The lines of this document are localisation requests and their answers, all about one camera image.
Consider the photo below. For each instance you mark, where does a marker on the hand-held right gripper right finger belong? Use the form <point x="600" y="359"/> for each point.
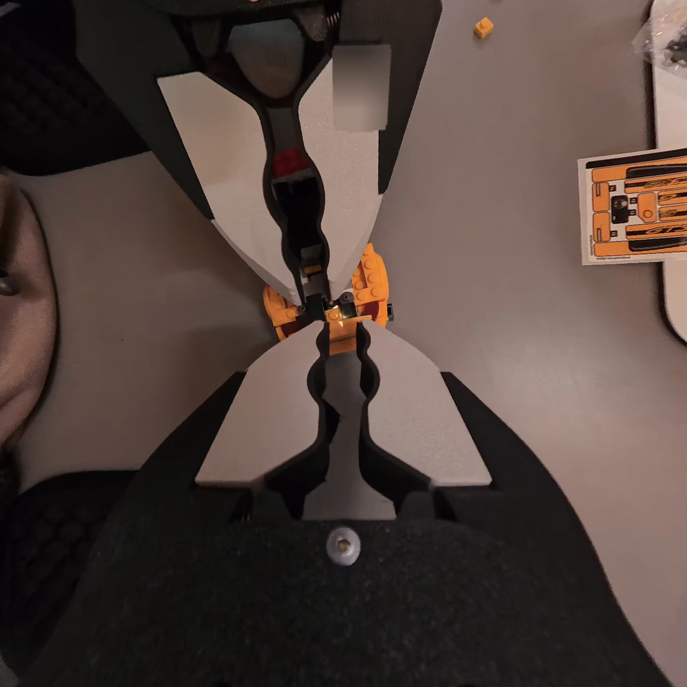
<point x="424" y="429"/>

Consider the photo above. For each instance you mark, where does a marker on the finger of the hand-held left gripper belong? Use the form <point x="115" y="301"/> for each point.
<point x="349" y="188"/>
<point x="225" y="161"/>

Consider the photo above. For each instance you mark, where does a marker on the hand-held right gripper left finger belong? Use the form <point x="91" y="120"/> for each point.
<point x="257" y="429"/>

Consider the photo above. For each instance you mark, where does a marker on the orange and black lego car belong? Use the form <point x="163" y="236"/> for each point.
<point x="370" y="279"/>

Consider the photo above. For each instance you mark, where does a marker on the small orange lego piece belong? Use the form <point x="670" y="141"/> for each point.
<point x="483" y="28"/>

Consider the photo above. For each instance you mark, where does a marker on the orange lego sticker sheet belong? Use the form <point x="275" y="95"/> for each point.
<point x="633" y="209"/>

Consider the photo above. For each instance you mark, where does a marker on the white rounded board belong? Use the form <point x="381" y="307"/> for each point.
<point x="673" y="214"/>

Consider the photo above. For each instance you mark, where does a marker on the clear plastic parts bag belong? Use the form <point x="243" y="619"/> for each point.
<point x="663" y="37"/>

